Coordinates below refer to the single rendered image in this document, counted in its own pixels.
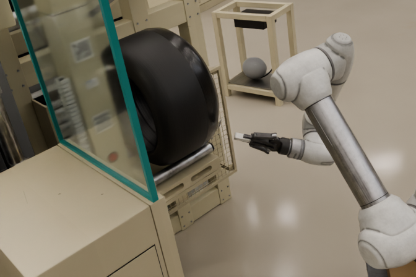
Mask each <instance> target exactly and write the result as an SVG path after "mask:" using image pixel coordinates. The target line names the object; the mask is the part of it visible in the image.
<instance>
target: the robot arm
mask: <svg viewBox="0 0 416 277"><path fill-rule="evenodd" d="M354 56H355V49H354V45H353V41H352V39H351V37H350V36H349V35H348V34H346V33H341V32H339V33H334V34H332V35H331V36H330V37H328V38H327V39H326V42H325V43H322V44H320V45H318V46H316V47H314V48H312V49H309V50H306V51H303V52H301V53H299V54H297V55H295V56H293V57H291V58H289V59H287V60H286V61H284V62H283V63H282V64H281V65H280V66H279V67H278V68H277V69H276V70H275V71H274V73H273V74H272V76H271V79H270V85H271V89H272V92H273V93H274V95H275V96H276V97H277V98H278V99H279V100H281V101H284V102H291V103H293V104H294V105H295V106H296V107H297V108H298V109H300V110H302V111H305V113H304V115H303V119H302V134H303V139H299V138H293V137H292V138H290V139H289V138H285V137H281V138H279V137H277V133H276V132H274V133H261V132H254V133H251V135H248V134H241V133H237V132H235V135H234V140H239V141H242V142H247V143H249V146H250V147H252V148H255V149H257V150H260V151H263V152H265V153H266V154H269V152H270V151H276V152H277V153H278V154H280V155H286V156H287V157H288V158H293V159H296V160H301V161H304V162H305V163H308V164H313V165H318V166H331V165H332V164H334V163H335V164H336V165H337V167H338V168H339V171H340V172H341V174H342V176H343V177H344V179H345V181H346V183H347V184H348V186H349V188H350V190H351V191H352V193H353V195H354V197H355V198H356V200H357V202H358V204H359V205H360V207H361V209H360V210H359V213H358V220H359V223H360V230H361V232H360V233H359V235H358V242H357V244H358V249H359V252H360V255H361V256H362V258H363V259H364V261H366V262H367V264H369V266H371V267H373V268H376V269H390V268H397V267H400V266H404V265H406V264H408V263H410V262H412V261H415V262H416V188H415V193H414V194H412V196H411V197H410V198H409V199H408V201H407V202H406V203H405V202H403V201H402V200H401V198H400V197H398V196H396V195H393V194H389V193H388V191H387V190H386V188H385V186H384V184H383V183H382V181H381V179H380V178H379V176H378V174H377V173H376V171H375V169H374V167H373V166H372V164H371V163H370V161H369V159H368V157H367V156H366V154H365V152H364V151H363V148H362V147H361V145H360V144H359V142H358V140H357V138H356V137H355V135H354V134H353V132H352V130H351V128H350V127H349V125H348V124H347V121H346V120H345V118H344V117H343V115H342V113H341V111H340V109H339V108H338V106H337V105H336V103H335V102H336V99H337V97H338V96H339V93H340V91H341V90H342V87H343V86H344V84H345V83H346V81H347V79H348V76H349V74H350V72H351V70H352V66H353V60H354Z"/></svg>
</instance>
